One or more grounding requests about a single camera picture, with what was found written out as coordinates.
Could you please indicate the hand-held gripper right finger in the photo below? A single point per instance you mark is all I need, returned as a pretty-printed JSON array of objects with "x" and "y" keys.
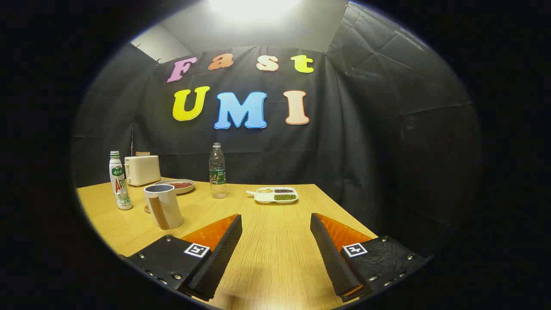
[{"x": 331, "y": 258}]

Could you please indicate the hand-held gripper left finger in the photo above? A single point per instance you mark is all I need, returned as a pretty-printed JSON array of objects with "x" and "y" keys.
[{"x": 219, "y": 254}]

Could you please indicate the white juice bottle green label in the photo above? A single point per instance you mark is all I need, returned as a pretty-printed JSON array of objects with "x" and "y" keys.
[{"x": 118, "y": 181}]

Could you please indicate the clear plastic water bottle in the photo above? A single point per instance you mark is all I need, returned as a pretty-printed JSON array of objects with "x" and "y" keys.
[{"x": 218, "y": 172}]

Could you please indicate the wooden table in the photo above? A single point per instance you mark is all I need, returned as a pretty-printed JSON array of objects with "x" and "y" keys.
[{"x": 275, "y": 241}]

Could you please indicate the white round plate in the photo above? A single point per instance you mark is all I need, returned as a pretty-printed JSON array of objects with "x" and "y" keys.
[{"x": 186, "y": 190}]

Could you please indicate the red food slice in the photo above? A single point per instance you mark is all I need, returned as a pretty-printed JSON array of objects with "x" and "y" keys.
[{"x": 181, "y": 185}]

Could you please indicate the white divided tray with beans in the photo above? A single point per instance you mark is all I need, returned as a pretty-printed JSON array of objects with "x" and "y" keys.
[{"x": 275, "y": 196}]

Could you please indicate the cream toaster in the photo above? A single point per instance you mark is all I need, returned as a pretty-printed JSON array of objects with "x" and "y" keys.
[{"x": 142, "y": 170}]

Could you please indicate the bread slice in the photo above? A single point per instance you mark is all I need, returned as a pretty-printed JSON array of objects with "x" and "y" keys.
[{"x": 142, "y": 153}]

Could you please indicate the black backdrop cloth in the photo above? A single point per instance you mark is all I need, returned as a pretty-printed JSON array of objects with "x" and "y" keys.
[{"x": 366, "y": 129}]

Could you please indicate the ceiling light panel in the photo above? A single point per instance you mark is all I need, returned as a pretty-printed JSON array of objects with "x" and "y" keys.
[{"x": 254, "y": 8}]

